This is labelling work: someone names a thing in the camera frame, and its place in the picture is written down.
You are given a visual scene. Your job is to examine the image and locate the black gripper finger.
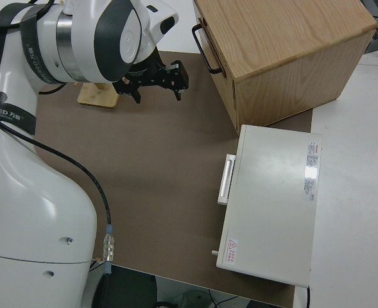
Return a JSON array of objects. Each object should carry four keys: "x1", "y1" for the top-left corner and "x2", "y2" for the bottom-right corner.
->
[
  {"x1": 160, "y1": 59, "x2": 190, "y2": 102},
  {"x1": 117, "y1": 80, "x2": 142, "y2": 105}
]

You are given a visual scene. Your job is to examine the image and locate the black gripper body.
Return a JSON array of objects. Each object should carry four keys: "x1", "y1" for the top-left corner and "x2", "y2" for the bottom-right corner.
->
[{"x1": 121, "y1": 47, "x2": 164, "y2": 89}]

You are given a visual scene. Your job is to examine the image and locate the brown table mat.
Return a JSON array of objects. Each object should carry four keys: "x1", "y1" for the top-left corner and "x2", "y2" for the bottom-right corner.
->
[{"x1": 0, "y1": 38, "x2": 314, "y2": 308}]

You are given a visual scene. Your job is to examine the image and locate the light wooden cabinet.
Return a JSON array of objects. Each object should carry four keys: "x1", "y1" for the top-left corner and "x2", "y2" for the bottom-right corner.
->
[{"x1": 193, "y1": 0, "x2": 378, "y2": 128}]

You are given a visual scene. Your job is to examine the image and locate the white toaster oven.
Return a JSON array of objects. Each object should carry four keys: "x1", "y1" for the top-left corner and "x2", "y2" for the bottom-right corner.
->
[{"x1": 216, "y1": 124, "x2": 323, "y2": 288}]

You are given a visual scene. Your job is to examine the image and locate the black rounded stand base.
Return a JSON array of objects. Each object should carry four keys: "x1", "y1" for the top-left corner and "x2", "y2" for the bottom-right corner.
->
[{"x1": 92, "y1": 266, "x2": 159, "y2": 308}]

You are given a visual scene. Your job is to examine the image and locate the grey round container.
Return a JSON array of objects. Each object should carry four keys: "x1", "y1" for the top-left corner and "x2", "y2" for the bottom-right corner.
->
[{"x1": 175, "y1": 288, "x2": 214, "y2": 308}]

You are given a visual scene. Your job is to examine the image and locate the black cabinet handle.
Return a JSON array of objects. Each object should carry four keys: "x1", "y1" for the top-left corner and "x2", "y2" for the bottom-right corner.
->
[{"x1": 191, "y1": 24, "x2": 224, "y2": 74}]

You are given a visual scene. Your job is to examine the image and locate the white oven door handle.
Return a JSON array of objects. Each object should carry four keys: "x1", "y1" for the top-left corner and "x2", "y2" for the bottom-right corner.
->
[{"x1": 216, "y1": 153, "x2": 237, "y2": 206}]

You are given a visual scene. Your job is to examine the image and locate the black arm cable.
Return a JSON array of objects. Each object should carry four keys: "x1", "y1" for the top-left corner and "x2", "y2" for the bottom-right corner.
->
[{"x1": 0, "y1": 0, "x2": 116, "y2": 308}]

